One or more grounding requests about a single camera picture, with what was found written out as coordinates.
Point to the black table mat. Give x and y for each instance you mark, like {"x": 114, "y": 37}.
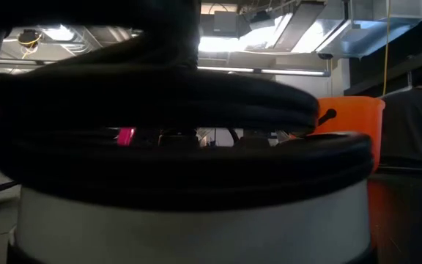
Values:
{"x": 412, "y": 220}

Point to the silver ceiling duct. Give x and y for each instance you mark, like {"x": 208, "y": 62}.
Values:
{"x": 324, "y": 29}

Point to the ceiling light tube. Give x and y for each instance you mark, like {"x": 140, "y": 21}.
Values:
{"x": 266, "y": 70}

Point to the pink plastic bucket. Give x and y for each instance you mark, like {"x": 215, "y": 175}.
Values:
{"x": 126, "y": 136}

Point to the person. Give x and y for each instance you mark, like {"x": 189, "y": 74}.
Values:
{"x": 412, "y": 124}

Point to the white desk lamp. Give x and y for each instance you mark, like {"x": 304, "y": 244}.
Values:
{"x": 196, "y": 234}

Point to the grey ceiling box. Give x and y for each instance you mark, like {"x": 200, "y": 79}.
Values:
{"x": 225, "y": 22}

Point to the orange plastic bucket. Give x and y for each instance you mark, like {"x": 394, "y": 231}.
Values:
{"x": 357, "y": 117}

